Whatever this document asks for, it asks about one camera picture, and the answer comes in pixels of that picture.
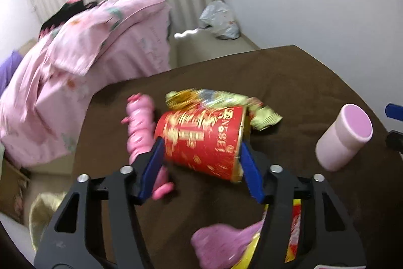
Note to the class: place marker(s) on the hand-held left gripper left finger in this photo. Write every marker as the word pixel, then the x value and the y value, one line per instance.
pixel 151 171

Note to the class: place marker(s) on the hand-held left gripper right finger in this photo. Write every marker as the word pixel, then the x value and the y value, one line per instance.
pixel 252 174

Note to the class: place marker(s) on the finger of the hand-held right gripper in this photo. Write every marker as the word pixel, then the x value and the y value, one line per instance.
pixel 395 112
pixel 396 143

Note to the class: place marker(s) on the red and gold can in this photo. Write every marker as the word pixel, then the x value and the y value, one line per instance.
pixel 198 139

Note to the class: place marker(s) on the yellowish plastic trash bag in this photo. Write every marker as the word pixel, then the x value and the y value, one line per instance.
pixel 42 215

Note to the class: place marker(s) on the pink plush toy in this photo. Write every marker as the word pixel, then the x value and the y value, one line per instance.
pixel 140 127

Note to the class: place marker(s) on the pink cylindrical cup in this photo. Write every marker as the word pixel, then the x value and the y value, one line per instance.
pixel 343 136

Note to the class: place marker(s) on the gold snack wrapper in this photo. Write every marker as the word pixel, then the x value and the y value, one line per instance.
pixel 264 117

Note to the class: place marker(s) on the red and yellow snack packet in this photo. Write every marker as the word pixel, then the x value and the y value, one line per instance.
pixel 294 225

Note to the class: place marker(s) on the yellow-green snack wrapper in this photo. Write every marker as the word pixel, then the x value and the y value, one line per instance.
pixel 189 97

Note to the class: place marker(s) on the pink floral quilt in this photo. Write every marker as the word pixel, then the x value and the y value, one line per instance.
pixel 94 45

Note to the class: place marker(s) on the wooden box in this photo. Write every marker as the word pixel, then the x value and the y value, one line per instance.
pixel 12 190

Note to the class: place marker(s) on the white cloth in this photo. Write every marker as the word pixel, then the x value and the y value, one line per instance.
pixel 185 33

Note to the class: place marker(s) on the white plastic bag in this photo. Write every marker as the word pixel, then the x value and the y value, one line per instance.
pixel 220 20

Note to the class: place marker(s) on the purple pillow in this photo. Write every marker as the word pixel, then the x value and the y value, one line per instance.
pixel 9 70

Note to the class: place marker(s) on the black clothing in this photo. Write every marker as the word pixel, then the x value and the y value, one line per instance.
pixel 59 17

